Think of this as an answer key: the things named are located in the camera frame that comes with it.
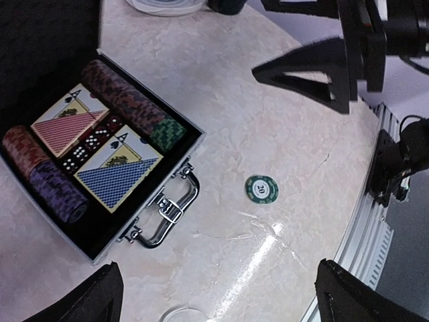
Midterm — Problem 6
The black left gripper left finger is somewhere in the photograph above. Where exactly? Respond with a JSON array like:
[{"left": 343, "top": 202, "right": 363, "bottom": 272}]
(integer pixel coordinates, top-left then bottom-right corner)
[{"left": 27, "top": 262, "right": 124, "bottom": 321}]

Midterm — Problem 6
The blue playing card deck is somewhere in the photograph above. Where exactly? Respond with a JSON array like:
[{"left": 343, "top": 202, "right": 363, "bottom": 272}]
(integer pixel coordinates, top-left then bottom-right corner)
[{"left": 74, "top": 125, "right": 163, "bottom": 213}]

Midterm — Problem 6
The red playing card deck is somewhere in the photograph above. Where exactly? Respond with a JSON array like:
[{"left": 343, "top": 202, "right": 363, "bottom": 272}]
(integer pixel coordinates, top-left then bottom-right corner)
[{"left": 31, "top": 83, "right": 109, "bottom": 158}]

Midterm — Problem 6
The green chip stack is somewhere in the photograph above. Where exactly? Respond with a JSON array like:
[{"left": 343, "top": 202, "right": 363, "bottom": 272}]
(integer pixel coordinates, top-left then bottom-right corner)
[{"left": 245, "top": 175, "right": 279, "bottom": 205}]

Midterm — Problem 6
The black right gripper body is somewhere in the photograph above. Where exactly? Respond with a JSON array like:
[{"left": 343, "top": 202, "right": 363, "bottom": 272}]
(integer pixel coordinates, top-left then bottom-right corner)
[{"left": 338, "top": 1, "right": 387, "bottom": 101}]

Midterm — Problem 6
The front aluminium rail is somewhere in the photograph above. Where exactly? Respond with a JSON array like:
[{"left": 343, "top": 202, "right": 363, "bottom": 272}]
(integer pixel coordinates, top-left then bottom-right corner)
[{"left": 300, "top": 103, "right": 412, "bottom": 321}]

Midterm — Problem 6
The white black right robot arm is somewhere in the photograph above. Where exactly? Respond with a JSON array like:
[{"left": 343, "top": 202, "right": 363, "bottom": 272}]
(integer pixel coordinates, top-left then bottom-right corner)
[{"left": 252, "top": 1, "right": 428, "bottom": 206}]

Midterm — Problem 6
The green chip group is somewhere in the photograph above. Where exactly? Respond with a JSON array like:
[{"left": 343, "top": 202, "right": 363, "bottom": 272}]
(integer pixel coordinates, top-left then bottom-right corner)
[{"left": 150, "top": 116, "right": 186, "bottom": 154}]

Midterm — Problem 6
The left poker chip row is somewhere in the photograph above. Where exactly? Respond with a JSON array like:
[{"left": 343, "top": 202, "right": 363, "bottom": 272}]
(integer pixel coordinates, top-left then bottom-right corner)
[{"left": 2, "top": 125, "right": 88, "bottom": 223}]

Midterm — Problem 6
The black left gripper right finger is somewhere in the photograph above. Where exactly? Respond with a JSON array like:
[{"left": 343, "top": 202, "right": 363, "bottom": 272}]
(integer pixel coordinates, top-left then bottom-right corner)
[{"left": 315, "top": 259, "right": 427, "bottom": 322}]

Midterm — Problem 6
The right poker chip row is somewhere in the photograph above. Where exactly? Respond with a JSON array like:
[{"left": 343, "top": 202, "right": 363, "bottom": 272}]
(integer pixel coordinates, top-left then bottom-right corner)
[{"left": 81, "top": 60, "right": 171, "bottom": 136}]

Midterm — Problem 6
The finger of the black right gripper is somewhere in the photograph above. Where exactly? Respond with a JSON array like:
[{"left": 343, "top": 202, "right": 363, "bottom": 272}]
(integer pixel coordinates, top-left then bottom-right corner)
[
  {"left": 252, "top": 37, "right": 352, "bottom": 115},
  {"left": 261, "top": 0, "right": 339, "bottom": 19}
]

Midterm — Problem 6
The white swirl plate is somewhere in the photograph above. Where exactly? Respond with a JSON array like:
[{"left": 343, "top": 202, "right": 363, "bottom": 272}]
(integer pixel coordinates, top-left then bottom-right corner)
[{"left": 126, "top": 0, "right": 206, "bottom": 17}]

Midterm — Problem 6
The red dice row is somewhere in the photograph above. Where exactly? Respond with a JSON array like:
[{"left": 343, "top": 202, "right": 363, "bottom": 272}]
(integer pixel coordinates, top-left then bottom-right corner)
[{"left": 60, "top": 114, "right": 124, "bottom": 174}]

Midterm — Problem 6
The dark green mug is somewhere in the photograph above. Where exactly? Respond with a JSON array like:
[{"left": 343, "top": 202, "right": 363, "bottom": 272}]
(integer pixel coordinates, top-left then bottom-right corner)
[{"left": 207, "top": 0, "right": 247, "bottom": 15}]

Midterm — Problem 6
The poker chip row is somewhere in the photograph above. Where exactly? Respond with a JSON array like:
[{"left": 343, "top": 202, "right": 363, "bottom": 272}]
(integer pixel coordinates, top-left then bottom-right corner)
[
  {"left": 2, "top": 125, "right": 88, "bottom": 223},
  {"left": 81, "top": 60, "right": 171, "bottom": 136}
]

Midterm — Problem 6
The aluminium poker case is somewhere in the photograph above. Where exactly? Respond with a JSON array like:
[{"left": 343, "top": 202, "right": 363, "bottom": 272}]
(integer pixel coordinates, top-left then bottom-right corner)
[{"left": 1, "top": 1, "right": 204, "bottom": 261}]

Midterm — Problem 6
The clear round plastic lid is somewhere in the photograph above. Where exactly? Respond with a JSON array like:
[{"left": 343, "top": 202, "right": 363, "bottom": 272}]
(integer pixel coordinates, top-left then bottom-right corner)
[{"left": 160, "top": 307, "right": 209, "bottom": 322}]

